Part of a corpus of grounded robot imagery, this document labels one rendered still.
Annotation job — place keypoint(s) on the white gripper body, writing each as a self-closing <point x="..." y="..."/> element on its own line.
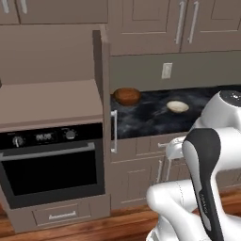
<point x="174" y="148"/>

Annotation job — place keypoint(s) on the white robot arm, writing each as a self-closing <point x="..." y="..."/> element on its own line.
<point x="226" y="150"/>

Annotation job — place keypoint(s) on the beige base cabinet door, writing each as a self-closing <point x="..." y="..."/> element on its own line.
<point x="180" y="171"/>
<point x="135" y="182"/>

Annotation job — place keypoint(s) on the beige counter drawer front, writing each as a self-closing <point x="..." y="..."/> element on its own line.
<point x="147" y="145"/>

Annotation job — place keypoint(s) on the small white bowl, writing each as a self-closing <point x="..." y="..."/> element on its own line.
<point x="177" y="106"/>

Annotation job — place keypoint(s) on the brown bowl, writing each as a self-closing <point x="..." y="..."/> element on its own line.
<point x="126" y="96"/>

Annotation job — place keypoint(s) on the open beige cabinet door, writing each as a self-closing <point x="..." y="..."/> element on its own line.
<point x="104" y="62"/>

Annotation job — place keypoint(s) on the open beige cabinet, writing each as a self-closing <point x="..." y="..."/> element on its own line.
<point x="50" y="100"/>

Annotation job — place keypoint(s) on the oven knob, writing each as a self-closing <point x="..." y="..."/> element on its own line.
<point x="70" y="134"/>
<point x="18" y="141"/>

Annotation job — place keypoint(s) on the black built-in oven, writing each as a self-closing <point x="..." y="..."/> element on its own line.
<point x="50" y="175"/>

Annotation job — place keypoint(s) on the beige drawer under oven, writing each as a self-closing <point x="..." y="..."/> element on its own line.
<point x="62" y="214"/>

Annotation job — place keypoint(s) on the white wall outlet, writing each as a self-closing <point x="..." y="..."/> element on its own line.
<point x="166" y="70"/>

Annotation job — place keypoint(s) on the beige wall cabinet door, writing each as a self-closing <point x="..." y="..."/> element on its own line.
<point x="8" y="17"/>
<point x="219" y="25"/>
<point x="69" y="11"/>
<point x="144" y="25"/>

